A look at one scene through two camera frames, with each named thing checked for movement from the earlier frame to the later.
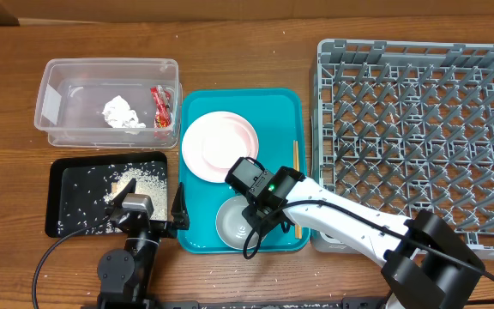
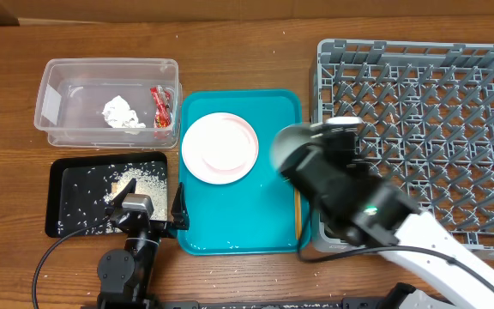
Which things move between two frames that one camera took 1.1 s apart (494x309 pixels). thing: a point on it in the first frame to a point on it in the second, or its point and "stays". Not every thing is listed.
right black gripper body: x=262 y=225 to x=352 y=154
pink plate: x=215 y=142 stays
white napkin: x=118 y=114 stays
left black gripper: x=178 y=215 stays
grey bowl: x=232 y=227 to x=289 y=137
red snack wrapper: x=163 y=112 stays
